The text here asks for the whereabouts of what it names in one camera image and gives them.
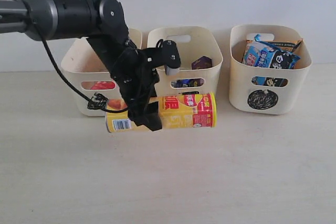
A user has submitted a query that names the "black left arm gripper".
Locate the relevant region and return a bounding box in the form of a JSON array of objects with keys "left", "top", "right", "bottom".
[{"left": 111, "top": 39, "right": 181, "bottom": 131}]

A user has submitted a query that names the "yellow chips can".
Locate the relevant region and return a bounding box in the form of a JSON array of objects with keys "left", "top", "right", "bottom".
[{"left": 105, "top": 92, "right": 217, "bottom": 133}]

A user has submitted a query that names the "pink chips can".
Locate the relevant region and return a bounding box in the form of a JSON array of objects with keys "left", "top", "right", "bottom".
[{"left": 90, "top": 81, "right": 116, "bottom": 90}]

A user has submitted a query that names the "white blue milk carton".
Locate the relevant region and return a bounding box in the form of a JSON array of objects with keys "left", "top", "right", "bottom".
[{"left": 171, "top": 78, "right": 205, "bottom": 89}]

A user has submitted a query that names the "purple drink carton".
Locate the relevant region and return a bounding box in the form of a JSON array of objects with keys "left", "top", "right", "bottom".
[{"left": 191, "top": 56, "right": 213, "bottom": 70}]

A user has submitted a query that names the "blue noodle packet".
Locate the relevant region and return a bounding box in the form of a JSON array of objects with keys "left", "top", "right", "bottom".
[{"left": 241, "top": 33, "right": 301, "bottom": 88}]

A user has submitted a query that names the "orange noodle packet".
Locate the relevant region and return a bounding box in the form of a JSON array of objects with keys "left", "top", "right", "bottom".
[{"left": 247, "top": 39, "right": 303, "bottom": 52}]

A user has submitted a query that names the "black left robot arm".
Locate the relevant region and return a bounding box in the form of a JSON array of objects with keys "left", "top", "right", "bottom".
[{"left": 1, "top": 0, "right": 181, "bottom": 131}]

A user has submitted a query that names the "cream bin triangle mark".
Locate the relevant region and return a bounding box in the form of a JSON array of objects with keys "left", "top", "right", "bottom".
[{"left": 61, "top": 28, "right": 143, "bottom": 116}]

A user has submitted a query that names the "cream bin square mark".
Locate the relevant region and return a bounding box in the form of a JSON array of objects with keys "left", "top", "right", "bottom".
[{"left": 147, "top": 26, "right": 223, "bottom": 97}]

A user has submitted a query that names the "cream bin circle mark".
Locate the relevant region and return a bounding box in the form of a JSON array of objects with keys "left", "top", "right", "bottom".
[{"left": 229, "top": 25, "right": 312, "bottom": 115}]

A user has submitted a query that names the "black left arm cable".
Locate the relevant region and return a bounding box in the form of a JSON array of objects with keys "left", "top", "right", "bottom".
[{"left": 13, "top": 0, "right": 129, "bottom": 113}]

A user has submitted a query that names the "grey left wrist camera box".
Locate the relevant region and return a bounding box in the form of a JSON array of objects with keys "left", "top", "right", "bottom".
[{"left": 164, "top": 65, "right": 180, "bottom": 76}]

